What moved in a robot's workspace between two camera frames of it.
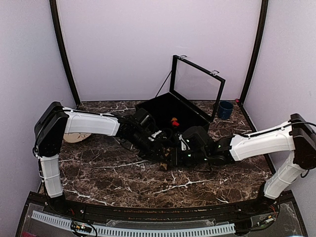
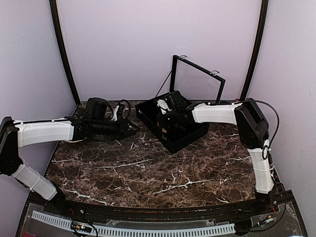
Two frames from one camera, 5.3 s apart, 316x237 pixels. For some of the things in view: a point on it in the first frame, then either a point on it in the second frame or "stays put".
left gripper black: [151, 153] → [123, 131]
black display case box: [194, 94] stays put
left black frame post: [59, 34] stays put
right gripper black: [176, 158] → [162, 121]
